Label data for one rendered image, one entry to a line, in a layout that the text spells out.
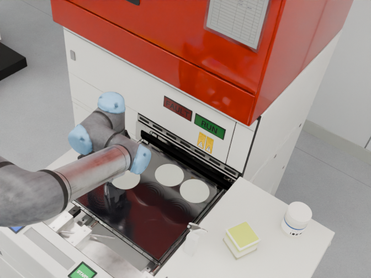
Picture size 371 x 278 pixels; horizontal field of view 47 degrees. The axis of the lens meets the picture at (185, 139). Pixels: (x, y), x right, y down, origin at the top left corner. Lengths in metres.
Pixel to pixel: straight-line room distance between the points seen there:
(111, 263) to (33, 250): 0.23
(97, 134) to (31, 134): 1.82
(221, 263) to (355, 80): 1.85
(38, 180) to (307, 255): 0.82
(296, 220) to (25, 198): 0.77
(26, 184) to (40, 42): 3.00
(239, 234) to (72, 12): 0.89
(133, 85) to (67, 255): 0.63
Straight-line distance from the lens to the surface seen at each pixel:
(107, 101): 1.21
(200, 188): 1.48
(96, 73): 1.67
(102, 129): 1.16
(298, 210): 1.31
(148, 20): 1.28
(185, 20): 1.19
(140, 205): 1.42
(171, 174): 1.51
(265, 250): 1.31
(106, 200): 1.44
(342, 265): 2.59
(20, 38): 3.85
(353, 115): 2.98
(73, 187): 0.90
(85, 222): 1.45
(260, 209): 1.39
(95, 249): 1.36
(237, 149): 1.39
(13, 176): 0.83
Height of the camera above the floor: 2.06
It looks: 45 degrees down
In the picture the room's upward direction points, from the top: 8 degrees clockwise
